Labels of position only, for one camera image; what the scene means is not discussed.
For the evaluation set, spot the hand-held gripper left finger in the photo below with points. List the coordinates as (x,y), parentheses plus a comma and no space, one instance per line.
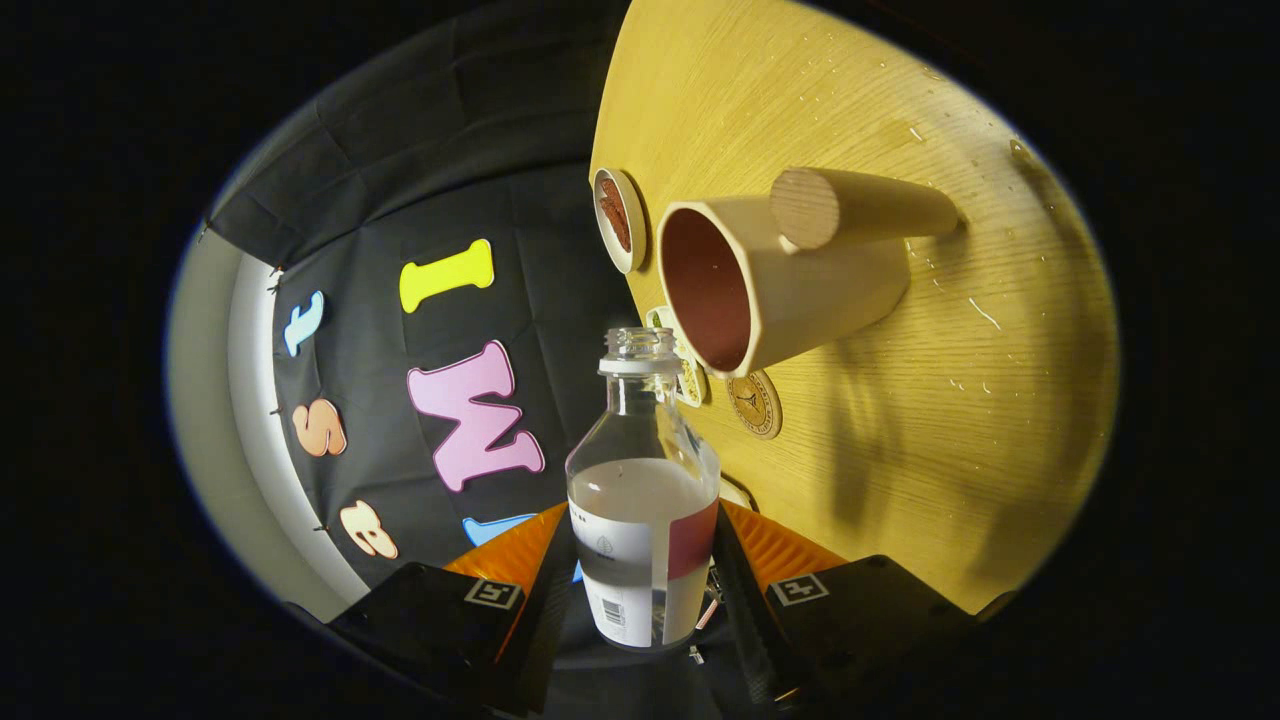
(545,620)

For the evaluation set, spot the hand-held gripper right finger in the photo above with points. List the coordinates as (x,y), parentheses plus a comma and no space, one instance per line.
(750,620)

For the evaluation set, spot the clear juice bottle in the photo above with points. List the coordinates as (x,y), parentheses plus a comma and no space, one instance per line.
(640,500)

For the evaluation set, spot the round brown coaster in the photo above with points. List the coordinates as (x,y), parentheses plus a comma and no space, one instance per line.
(754,405)

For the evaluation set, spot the pink striped straw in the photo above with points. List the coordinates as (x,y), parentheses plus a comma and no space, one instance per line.
(706,613)

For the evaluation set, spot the white divided grain dish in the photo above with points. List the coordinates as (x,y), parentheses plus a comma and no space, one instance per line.
(690,380)

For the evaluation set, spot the wooden table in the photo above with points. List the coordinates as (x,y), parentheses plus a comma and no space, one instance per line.
(950,400)

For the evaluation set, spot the reddish brown meat piece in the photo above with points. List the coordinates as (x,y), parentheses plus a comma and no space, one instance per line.
(612,212)

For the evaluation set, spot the white round plate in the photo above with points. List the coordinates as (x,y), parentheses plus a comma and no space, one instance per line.
(636,215)

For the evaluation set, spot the black backdrop cloth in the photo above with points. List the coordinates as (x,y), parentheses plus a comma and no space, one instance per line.
(380,200)

